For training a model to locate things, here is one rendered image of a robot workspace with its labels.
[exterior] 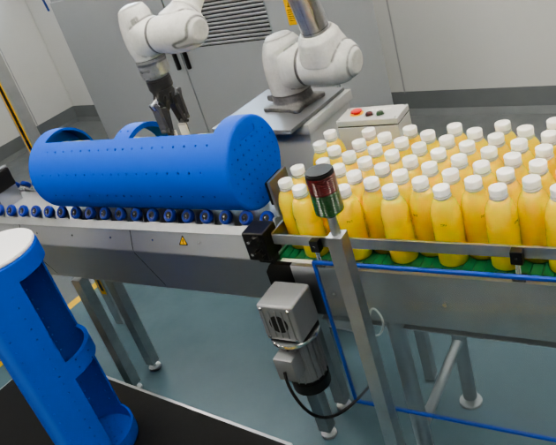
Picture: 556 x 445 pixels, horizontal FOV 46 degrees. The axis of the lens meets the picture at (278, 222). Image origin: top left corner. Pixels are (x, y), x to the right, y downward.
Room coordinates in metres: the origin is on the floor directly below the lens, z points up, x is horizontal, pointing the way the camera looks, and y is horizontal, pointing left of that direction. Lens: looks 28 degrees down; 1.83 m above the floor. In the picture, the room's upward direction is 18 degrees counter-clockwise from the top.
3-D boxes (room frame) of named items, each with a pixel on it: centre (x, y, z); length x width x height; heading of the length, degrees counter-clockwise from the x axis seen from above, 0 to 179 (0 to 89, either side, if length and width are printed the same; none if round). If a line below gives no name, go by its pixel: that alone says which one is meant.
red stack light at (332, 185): (1.24, -0.11, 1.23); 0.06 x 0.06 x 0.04
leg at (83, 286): (2.35, 0.84, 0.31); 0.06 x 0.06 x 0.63; 52
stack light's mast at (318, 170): (1.24, -0.11, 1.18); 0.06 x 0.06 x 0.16
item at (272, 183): (1.76, -0.03, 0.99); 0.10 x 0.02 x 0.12; 142
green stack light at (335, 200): (1.24, -0.11, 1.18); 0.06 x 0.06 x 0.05
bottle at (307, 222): (1.52, -0.08, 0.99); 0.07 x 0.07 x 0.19
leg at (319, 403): (1.74, 0.06, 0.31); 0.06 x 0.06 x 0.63; 52
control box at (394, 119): (1.86, -0.37, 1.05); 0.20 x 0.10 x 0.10; 52
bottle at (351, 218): (1.44, -0.18, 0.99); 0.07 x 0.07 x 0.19
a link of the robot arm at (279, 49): (2.41, -0.22, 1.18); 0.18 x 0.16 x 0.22; 45
